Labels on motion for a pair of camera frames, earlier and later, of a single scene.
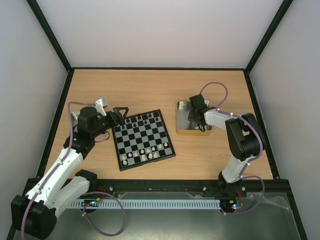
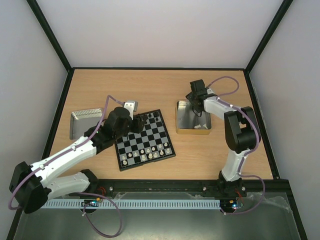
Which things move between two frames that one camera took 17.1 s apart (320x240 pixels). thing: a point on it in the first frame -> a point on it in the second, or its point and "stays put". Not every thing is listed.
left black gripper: x=120 y=119 -> x=139 y=126
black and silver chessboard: x=141 y=139 stays put
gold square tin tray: x=185 y=127 stays put
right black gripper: x=194 y=115 -> x=196 y=101
